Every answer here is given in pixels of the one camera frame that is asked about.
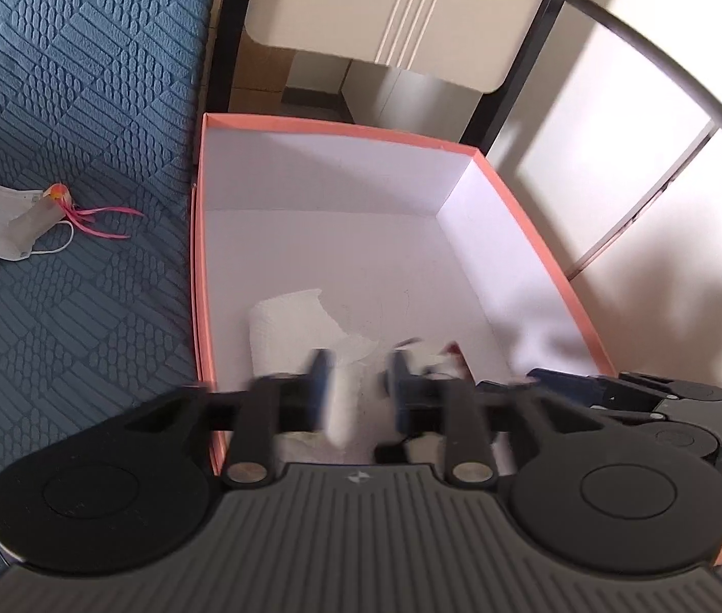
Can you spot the small red triangular sachet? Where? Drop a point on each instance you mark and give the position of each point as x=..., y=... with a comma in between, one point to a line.
x=453, y=357

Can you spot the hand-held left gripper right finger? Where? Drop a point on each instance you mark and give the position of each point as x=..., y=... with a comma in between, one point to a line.
x=400, y=396

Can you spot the black curved rail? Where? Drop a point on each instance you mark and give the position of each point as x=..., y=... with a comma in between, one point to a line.
x=654, y=38

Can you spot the white paper towel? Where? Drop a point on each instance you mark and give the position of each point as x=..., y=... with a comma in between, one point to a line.
x=291, y=325

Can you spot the pink shoe box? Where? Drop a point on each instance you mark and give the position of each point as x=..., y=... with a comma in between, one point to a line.
x=367, y=236

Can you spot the blue quilted sofa cover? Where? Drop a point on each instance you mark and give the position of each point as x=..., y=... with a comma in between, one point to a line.
x=80, y=76

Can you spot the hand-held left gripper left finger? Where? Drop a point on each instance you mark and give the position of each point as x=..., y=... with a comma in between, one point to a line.
x=321, y=396

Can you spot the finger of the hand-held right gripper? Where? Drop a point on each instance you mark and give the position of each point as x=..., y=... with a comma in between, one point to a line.
x=565, y=383
x=686, y=386

